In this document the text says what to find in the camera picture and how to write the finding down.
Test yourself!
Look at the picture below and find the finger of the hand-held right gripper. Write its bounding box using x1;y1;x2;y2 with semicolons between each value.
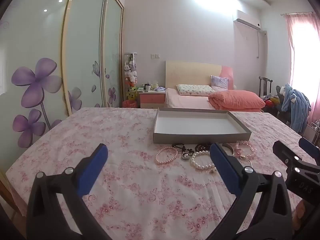
272;141;320;176
299;137;320;157

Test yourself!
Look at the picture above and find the dark wooden chair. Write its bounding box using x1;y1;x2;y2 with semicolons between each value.
259;76;273;99

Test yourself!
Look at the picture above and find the white air conditioner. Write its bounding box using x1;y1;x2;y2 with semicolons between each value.
234;10;260;30

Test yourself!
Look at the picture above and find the wide silver bangle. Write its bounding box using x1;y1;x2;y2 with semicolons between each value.
222;143;235;156

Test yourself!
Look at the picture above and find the dark red bead necklace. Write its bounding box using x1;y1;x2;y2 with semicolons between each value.
194;142;213;153

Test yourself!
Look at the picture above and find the lilac pillow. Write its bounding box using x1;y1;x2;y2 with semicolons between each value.
210;75;229;91

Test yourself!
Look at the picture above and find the floral print pillow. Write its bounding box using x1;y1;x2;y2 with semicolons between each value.
176;84;216;96

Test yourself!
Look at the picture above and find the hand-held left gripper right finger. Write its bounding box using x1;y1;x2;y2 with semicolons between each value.
209;142;293;240

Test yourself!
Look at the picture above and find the beige and pink headboard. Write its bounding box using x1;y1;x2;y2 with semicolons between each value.
165;60;234;92

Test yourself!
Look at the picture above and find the pink curtain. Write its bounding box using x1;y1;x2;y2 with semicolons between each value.
285;12;320;143

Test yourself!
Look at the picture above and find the pink pearl bracelet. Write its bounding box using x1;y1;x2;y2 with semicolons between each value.
155;147;179;165

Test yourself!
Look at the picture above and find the blue fleece robe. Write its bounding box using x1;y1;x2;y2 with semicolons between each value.
281;83;312;134

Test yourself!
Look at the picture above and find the black bead bracelet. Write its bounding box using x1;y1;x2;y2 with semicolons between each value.
172;143;194;155

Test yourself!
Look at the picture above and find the thin silver bangle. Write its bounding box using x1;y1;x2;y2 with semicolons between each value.
239;155;253;168

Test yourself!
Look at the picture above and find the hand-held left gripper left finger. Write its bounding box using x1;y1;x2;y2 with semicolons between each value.
26;143;118;240

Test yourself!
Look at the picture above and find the pink floral tablecloth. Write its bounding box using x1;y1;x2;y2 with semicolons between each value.
5;107;318;240

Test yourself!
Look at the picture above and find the pink and white nightstand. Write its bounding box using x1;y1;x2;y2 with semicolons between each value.
139;91;166;109

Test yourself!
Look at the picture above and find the grey cardboard tray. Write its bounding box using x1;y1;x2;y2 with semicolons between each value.
153;107;252;144

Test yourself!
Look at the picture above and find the flower print sliding wardrobe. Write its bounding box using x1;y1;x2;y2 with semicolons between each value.
0;0;125;178

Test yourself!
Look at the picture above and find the clear tube of plush toys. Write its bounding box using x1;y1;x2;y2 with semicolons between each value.
123;52;138;108

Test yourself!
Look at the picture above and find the pink bed mattress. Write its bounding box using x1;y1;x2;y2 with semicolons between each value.
165;88;263;112

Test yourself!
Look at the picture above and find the folded orange quilt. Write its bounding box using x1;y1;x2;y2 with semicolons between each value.
208;90;266;112

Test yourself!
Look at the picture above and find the pink crystal bracelet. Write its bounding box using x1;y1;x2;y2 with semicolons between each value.
235;141;257;159

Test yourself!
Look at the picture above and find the white pearl bracelet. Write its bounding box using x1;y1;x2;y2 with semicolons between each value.
189;150;217;174

